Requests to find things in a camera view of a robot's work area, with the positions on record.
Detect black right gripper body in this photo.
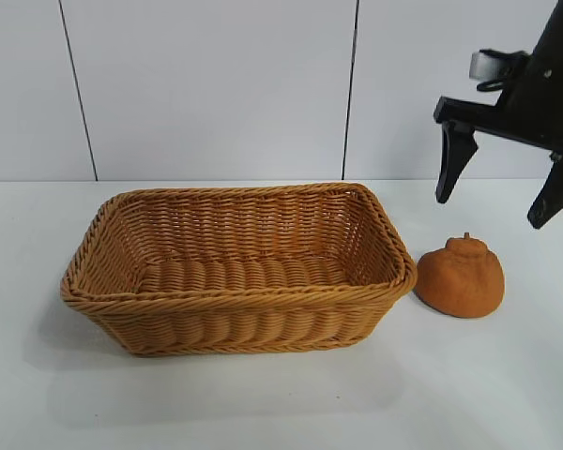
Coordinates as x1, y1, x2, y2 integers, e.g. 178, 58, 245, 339
434, 0, 563, 158

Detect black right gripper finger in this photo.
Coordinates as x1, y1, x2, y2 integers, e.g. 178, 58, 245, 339
526, 156, 563, 230
434, 119, 479, 205

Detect tan woven wicker basket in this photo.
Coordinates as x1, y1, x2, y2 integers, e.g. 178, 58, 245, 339
59, 184, 418, 360

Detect bumpy orange fruit with stem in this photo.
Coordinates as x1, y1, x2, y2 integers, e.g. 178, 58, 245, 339
413, 232, 507, 319

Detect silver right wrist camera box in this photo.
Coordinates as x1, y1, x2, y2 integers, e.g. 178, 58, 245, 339
471, 50, 504, 81

